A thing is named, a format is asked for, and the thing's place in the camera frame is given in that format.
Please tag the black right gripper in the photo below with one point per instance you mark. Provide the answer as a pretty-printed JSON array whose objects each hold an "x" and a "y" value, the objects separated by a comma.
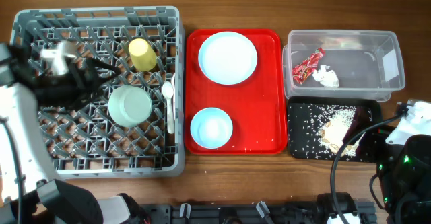
[{"x": 373, "y": 138}]

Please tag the white plastic spoon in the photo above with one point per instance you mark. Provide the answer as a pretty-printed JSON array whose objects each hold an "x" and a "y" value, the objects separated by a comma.
[{"x": 168, "y": 92}]

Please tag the black waste tray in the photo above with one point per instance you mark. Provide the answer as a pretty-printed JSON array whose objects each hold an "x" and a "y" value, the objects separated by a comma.
[{"x": 303, "y": 115}]

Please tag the light blue plate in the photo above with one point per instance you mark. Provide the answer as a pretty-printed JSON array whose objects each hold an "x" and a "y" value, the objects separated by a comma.
[{"x": 227, "y": 58}]

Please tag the white label on bin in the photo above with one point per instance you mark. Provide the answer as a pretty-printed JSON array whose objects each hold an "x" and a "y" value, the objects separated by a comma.
[{"x": 390, "y": 65}]

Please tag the small light blue bowl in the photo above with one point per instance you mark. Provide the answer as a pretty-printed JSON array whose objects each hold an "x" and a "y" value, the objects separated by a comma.
[{"x": 211, "y": 128}]

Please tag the clear plastic bin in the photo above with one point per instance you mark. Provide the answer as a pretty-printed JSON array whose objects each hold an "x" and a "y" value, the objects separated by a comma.
[{"x": 354, "y": 55}]

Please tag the red snack wrapper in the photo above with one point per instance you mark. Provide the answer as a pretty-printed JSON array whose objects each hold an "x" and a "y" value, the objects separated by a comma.
[{"x": 306, "y": 68}]

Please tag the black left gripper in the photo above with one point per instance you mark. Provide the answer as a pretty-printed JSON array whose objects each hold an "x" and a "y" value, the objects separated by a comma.
[{"x": 83, "y": 90}]

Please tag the green bowl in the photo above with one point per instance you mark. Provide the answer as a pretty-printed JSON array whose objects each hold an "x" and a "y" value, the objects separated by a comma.
[{"x": 129, "y": 106}]

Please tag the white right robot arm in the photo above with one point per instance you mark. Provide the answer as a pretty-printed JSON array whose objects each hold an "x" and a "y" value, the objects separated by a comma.
[{"x": 404, "y": 178}]

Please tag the red serving tray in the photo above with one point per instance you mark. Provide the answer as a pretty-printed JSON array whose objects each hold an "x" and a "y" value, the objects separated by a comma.
[{"x": 256, "y": 106}]

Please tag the grey dishwasher rack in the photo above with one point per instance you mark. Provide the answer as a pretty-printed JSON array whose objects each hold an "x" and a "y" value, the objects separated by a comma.
[{"x": 87, "y": 143}]

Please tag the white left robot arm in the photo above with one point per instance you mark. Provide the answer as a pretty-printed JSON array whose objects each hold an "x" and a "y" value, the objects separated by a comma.
[{"x": 39, "y": 194}]

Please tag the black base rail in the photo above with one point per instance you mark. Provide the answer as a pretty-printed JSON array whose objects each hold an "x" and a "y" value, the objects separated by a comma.
[{"x": 294, "y": 212}]

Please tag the rice food waste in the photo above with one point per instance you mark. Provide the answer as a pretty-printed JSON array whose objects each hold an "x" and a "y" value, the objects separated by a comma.
[{"x": 334, "y": 125}]

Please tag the white napkin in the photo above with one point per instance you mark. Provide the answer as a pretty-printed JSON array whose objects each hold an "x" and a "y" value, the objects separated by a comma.
[{"x": 326, "y": 77}]

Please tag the yellow cup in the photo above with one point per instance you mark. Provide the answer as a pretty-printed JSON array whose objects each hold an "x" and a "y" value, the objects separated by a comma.
[{"x": 142, "y": 55}]

